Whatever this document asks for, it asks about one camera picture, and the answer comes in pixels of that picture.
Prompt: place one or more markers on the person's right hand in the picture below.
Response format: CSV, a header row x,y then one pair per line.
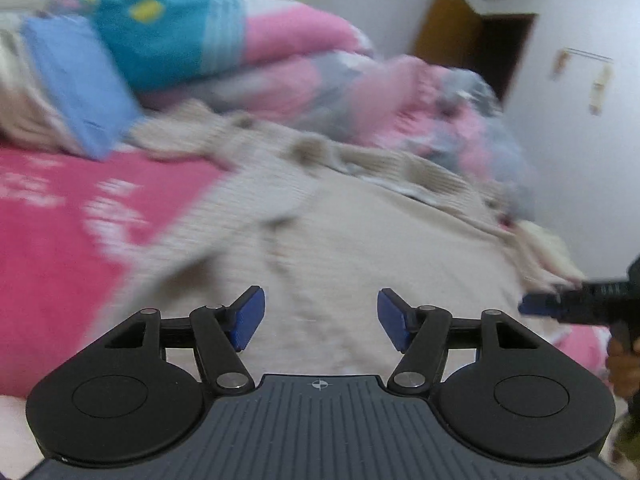
x,y
625,372

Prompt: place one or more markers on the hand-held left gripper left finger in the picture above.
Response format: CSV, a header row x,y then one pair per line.
x,y
248,317

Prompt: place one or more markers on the beige tape strip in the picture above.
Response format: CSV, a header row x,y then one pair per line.
x,y
562,62
600,91

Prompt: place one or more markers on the pink grey floral quilt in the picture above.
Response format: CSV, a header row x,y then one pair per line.
x,y
320,80

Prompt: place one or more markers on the pink floral fleece blanket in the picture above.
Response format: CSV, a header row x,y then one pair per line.
x,y
55,240

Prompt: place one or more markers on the light blue pillow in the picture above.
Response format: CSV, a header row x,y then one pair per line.
x,y
80,80

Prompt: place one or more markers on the teal striped pillow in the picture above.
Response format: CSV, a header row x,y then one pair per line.
x,y
165,25

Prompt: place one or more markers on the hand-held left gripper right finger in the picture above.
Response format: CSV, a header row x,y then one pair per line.
x,y
392,317

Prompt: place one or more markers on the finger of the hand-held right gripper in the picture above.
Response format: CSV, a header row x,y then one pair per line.
x,y
542,305

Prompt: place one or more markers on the beige houndstooth knit cardigan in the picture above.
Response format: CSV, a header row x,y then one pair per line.
x,y
360,230

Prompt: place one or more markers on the brown wooden door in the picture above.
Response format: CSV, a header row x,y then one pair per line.
x,y
460,30

